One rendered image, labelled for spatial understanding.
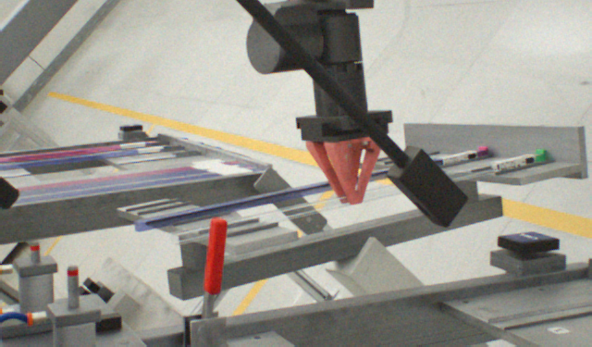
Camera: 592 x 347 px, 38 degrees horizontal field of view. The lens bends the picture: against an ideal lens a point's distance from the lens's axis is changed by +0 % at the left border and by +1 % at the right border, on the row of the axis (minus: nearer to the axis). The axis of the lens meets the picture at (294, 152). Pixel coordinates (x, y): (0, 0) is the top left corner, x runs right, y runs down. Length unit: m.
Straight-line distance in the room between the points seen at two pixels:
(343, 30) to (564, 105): 1.61
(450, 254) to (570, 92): 0.57
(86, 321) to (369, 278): 0.63
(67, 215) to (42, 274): 0.89
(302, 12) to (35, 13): 0.53
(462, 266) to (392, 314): 1.44
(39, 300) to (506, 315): 0.43
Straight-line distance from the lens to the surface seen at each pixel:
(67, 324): 0.47
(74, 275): 0.47
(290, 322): 0.76
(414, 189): 0.45
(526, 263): 0.90
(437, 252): 2.34
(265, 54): 0.86
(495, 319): 0.79
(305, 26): 0.87
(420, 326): 0.83
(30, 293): 0.58
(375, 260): 1.06
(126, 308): 1.90
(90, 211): 1.48
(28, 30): 0.37
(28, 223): 1.46
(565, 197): 2.20
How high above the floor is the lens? 1.38
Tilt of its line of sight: 25 degrees down
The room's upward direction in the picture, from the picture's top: 46 degrees counter-clockwise
